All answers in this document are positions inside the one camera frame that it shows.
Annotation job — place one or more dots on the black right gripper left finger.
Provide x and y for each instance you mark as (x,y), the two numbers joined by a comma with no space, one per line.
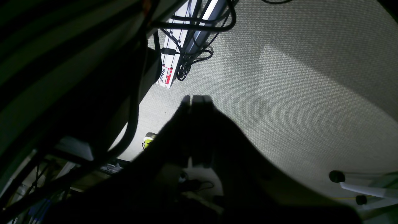
(165,155)

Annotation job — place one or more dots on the white stand with black casters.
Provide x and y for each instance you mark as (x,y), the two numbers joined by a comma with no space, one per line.
(382,192)

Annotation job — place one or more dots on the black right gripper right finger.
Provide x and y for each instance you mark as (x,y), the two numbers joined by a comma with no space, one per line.
(218,143)

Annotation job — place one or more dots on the yellow green shoe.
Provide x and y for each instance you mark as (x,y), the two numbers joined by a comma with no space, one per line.
(149,137)

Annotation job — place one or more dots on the white aluminium frame rail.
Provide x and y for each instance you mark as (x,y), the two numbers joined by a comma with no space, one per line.
(184,48)

